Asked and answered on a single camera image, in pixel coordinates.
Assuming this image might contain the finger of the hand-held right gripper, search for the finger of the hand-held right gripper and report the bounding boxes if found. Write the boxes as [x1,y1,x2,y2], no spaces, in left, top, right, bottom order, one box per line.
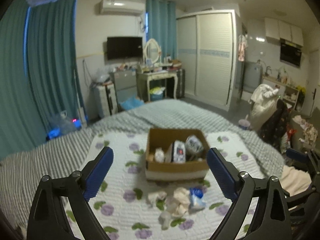
[282,187,316,212]
[286,148,320,177]

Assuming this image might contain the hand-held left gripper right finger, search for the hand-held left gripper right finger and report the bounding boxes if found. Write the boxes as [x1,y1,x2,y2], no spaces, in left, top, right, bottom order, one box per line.
[206,147,293,240]

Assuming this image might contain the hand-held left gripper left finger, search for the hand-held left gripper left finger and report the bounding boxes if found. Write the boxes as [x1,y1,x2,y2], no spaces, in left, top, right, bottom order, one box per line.
[26,146,114,240]

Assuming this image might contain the blue white tissue packet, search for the blue white tissue packet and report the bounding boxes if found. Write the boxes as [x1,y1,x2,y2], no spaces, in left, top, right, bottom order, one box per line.
[189,187,207,212]

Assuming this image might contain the grey patterned cloth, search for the grey patterned cloth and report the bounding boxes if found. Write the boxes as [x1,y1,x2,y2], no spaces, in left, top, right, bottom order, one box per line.
[185,135,204,156]

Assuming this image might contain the brown cardboard box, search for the brown cardboard box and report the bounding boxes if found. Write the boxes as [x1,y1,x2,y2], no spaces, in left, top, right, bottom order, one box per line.
[145,128,211,182]

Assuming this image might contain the white tissue pack red mark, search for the white tissue pack red mark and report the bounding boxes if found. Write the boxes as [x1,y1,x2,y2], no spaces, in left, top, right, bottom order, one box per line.
[172,140,187,163]

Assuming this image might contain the cream cloth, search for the cream cloth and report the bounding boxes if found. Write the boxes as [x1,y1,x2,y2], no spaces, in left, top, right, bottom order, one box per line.
[169,187,191,218]

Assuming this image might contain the small white cloth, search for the small white cloth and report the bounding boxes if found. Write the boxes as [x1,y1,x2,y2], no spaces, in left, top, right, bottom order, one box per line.
[154,148,166,163]

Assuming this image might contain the small white sock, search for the small white sock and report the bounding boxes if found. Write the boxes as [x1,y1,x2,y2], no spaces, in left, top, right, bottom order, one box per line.
[159,211,172,230]

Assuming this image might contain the white purple floral blanket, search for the white purple floral blanket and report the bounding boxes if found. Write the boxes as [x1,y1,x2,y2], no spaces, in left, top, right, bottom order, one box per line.
[61,131,266,240]

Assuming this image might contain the dark floral garment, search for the dark floral garment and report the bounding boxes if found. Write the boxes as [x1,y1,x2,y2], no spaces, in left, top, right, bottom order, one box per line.
[259,99,293,153]

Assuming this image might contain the wooden open shelf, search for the wooden open shelf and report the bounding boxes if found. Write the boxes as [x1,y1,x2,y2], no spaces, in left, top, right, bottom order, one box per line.
[284,85,300,110]

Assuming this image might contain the clear water jug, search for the clear water jug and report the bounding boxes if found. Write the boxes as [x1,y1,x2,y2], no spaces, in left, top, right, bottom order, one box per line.
[49,110,78,137]

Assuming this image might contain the white garment on chair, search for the white garment on chair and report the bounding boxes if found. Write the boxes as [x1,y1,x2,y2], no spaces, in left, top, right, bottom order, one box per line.
[248,83,282,132]

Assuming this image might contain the grey striped bed sheet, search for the grey striped bed sheet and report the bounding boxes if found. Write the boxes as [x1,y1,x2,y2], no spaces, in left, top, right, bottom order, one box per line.
[0,127,97,227]

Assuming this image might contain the white suitcase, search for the white suitcase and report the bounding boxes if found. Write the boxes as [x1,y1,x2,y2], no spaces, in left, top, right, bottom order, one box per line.
[93,84,118,118]

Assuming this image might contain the blue plastic bag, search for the blue plastic bag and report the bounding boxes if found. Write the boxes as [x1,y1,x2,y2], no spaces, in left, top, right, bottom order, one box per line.
[119,97,145,111]

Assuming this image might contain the white washing machine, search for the white washing machine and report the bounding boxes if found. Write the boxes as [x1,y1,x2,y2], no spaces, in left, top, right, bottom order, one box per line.
[244,61,265,93]

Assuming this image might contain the grey small fridge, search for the grey small fridge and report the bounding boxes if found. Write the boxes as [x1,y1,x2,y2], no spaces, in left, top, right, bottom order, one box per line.
[109,69,139,103]

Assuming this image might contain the clear plastic bag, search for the clear plastic bag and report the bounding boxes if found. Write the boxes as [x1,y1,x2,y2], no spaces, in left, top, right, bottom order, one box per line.
[90,66,112,83]

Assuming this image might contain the black range hood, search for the black range hood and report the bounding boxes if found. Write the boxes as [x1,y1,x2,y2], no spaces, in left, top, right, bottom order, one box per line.
[279,38,303,68]

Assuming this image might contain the grey dressing table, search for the grey dressing table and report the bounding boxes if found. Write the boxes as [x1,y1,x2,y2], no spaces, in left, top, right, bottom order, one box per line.
[136,68,181,102]

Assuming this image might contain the white sliding door wardrobe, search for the white sliding door wardrobe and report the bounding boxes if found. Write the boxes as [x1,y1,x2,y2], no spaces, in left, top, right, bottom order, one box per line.
[176,9,243,112]

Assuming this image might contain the hanging pink clothes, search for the hanging pink clothes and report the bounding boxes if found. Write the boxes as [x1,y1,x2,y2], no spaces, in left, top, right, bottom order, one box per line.
[237,34,248,62]

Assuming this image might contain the wide teal curtain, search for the wide teal curtain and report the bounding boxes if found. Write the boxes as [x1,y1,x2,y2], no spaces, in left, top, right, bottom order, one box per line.
[0,0,88,154]

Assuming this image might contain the white oval mirror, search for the white oval mirror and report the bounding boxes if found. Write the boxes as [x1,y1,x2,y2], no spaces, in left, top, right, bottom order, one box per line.
[143,38,162,64]

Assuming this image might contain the narrow teal curtain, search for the narrow teal curtain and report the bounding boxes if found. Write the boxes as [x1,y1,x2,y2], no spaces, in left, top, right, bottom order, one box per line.
[145,0,178,61]

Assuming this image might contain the white air conditioner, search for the white air conditioner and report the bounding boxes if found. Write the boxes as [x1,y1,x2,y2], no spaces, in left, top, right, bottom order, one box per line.
[94,0,146,16]

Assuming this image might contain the white wall cabinets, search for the white wall cabinets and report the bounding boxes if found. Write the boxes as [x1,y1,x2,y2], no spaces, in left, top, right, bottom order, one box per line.
[264,17,304,47]

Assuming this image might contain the black wall television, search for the black wall television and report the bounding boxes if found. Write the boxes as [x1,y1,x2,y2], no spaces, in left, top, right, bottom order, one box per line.
[107,36,143,61]

